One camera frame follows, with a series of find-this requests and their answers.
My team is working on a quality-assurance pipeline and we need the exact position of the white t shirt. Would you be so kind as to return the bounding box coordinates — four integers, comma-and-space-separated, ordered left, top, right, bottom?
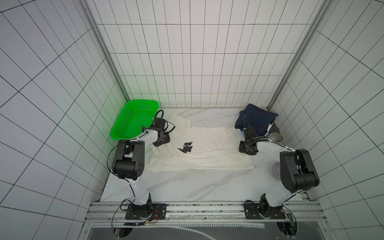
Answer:
147, 114, 254, 173

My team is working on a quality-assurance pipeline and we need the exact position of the green plastic basket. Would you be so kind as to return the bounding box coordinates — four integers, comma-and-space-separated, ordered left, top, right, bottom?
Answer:
111, 100, 160, 141

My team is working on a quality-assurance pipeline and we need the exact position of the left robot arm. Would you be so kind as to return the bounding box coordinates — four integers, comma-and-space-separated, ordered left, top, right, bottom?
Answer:
110, 117, 170, 214

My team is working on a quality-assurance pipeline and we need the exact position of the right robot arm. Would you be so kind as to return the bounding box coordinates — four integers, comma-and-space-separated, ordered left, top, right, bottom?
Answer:
239, 126, 320, 219

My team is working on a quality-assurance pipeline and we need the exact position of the ribbed white cup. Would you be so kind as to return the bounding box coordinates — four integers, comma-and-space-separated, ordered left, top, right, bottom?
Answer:
269, 132, 284, 144

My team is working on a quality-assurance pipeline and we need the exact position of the folded navy t shirt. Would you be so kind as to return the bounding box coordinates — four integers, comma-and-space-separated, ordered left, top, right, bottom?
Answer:
235, 104, 278, 136

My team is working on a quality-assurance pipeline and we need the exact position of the grey round dish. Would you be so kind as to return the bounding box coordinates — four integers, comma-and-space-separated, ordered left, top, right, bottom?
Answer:
270, 161, 281, 181

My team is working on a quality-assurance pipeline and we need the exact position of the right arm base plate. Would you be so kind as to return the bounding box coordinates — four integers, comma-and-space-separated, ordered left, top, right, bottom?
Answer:
243, 201, 286, 220

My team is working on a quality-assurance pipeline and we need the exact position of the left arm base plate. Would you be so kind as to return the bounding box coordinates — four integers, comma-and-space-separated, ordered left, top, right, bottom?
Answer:
125, 203, 167, 221

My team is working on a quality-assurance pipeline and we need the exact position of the aluminium mounting rail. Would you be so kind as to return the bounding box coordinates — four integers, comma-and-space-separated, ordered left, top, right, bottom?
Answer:
85, 201, 326, 228

